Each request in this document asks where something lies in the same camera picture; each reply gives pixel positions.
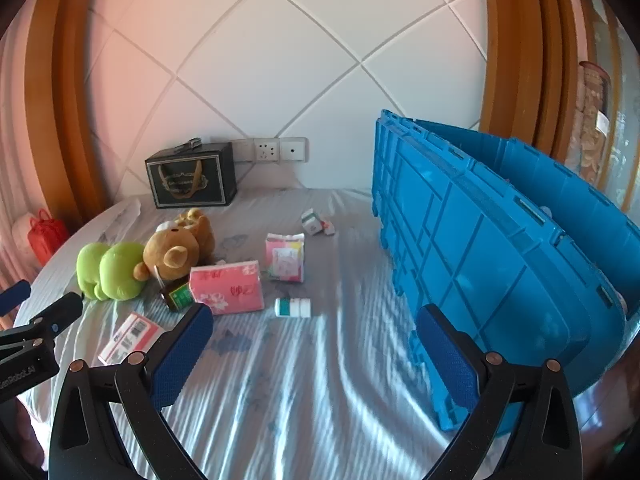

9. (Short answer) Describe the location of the brown teddy bear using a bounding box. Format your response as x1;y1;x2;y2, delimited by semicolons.
143;212;217;281

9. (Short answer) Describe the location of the small pink tissue pack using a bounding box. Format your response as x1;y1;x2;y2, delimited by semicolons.
265;232;306;282

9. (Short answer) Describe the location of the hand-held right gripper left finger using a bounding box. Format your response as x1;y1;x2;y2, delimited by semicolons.
48;302;215;480

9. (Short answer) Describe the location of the white medicine bottle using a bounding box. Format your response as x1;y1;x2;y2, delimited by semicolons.
274;297;312;319

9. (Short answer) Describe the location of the flat red white box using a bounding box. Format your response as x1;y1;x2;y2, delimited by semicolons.
97;311;166;366

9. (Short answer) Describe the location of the black gift box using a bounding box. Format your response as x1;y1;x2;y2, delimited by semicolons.
145;141;237;210

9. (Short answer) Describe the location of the green plush frog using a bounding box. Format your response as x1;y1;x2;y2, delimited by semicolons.
76;241;150;302

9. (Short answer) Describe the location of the white five-hole wall socket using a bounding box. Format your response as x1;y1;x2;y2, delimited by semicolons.
253;138;280;163

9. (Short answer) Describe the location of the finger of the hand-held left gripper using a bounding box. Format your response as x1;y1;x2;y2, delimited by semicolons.
0;281;32;317
0;291;84;361

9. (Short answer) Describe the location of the white single-hole wall socket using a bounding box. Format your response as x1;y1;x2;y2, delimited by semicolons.
279;137;308;163

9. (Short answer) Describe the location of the brown bottle green label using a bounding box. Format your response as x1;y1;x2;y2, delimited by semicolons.
160;282;196;313

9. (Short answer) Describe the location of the frosted glass wooden partition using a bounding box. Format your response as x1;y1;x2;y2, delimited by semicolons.
570;0;640;211

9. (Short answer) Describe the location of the wooden wall frame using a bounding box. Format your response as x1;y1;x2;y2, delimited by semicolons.
24;0;151;241
479;0;581;161

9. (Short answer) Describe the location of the striped light blue bed sheet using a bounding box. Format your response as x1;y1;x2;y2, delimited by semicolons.
14;187;506;480

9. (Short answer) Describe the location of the green white medicine box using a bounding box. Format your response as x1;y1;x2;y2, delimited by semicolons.
301;209;324;237

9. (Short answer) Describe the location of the blue plastic crate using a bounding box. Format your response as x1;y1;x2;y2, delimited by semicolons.
371;109;640;433

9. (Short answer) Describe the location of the red gift bag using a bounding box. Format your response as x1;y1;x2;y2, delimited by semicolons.
28;209;70;267

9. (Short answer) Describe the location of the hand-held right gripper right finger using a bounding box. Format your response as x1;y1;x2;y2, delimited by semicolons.
416;304;583;480

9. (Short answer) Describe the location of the white bag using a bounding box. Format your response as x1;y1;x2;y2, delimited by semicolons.
11;212;41;261

